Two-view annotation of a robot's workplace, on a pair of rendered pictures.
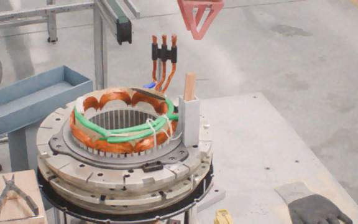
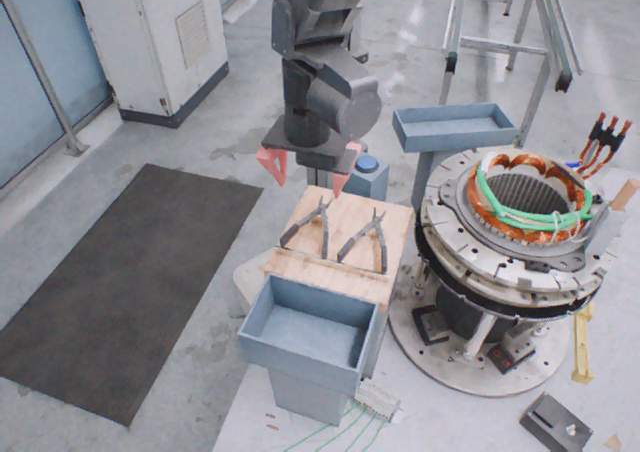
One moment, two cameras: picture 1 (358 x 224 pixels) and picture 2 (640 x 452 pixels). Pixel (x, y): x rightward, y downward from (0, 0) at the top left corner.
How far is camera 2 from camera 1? 0.74 m
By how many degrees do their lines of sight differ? 32
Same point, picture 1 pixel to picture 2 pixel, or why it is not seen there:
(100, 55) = (537, 93)
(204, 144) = (608, 258)
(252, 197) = (622, 288)
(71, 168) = (448, 229)
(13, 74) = (473, 84)
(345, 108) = not seen: outside the picture
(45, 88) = (470, 119)
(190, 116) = (607, 227)
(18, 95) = (442, 117)
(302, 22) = not seen: outside the picture
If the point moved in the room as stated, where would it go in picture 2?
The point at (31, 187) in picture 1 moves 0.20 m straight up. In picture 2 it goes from (399, 229) to (417, 126)
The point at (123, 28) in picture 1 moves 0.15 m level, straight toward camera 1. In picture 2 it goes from (564, 80) to (558, 95)
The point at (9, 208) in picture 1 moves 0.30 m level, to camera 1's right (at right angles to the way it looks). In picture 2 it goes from (363, 246) to (553, 344)
